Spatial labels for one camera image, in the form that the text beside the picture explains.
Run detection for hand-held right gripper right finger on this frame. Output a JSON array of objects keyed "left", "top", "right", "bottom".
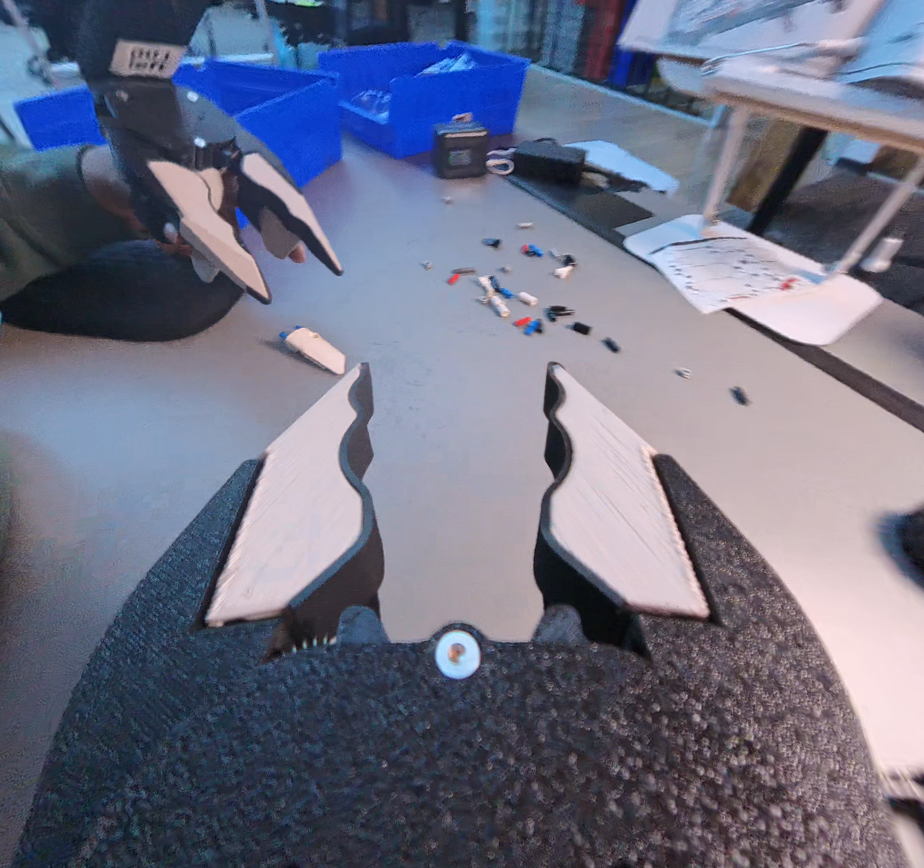
[{"left": 536, "top": 361, "right": 712, "bottom": 620}]

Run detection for person's left hand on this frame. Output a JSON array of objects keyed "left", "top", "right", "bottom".
[{"left": 79, "top": 150, "right": 193, "bottom": 257}]

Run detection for white lego panel piece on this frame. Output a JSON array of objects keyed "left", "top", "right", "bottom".
[{"left": 280, "top": 325, "right": 347, "bottom": 376}]

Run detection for sticker sheet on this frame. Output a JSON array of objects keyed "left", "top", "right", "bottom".
[{"left": 646, "top": 229, "right": 827, "bottom": 315}]

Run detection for white paper sheet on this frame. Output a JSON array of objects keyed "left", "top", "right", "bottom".
[{"left": 566, "top": 139, "right": 681, "bottom": 196}]

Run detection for rack of coloured bins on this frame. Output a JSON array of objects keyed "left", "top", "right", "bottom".
[{"left": 505, "top": 0, "right": 668, "bottom": 89}]

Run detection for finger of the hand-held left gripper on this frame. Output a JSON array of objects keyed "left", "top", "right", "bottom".
[
  {"left": 237, "top": 153, "right": 344, "bottom": 277},
  {"left": 148, "top": 164, "right": 271, "bottom": 305}
]

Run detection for black battery pack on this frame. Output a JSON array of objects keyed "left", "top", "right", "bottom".
[{"left": 432, "top": 114, "right": 490, "bottom": 179}]

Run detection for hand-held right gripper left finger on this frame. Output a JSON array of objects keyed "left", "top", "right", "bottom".
[{"left": 204, "top": 363, "right": 384, "bottom": 628}]

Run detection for blue plastic storage bin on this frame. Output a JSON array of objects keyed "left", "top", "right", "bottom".
[{"left": 318, "top": 39, "right": 533, "bottom": 159}]

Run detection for long blue plastic bin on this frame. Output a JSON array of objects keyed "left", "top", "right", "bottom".
[{"left": 14, "top": 56, "right": 344, "bottom": 189}]

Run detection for black power adapter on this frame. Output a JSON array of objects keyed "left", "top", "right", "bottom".
[{"left": 513, "top": 138, "right": 587, "bottom": 187}]

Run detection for scattered small lego pieces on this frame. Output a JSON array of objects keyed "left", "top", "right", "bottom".
[{"left": 421, "top": 194, "right": 749, "bottom": 407}]

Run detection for person's left forearm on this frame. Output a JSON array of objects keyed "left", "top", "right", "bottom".
[{"left": 0, "top": 142, "right": 95, "bottom": 302}]

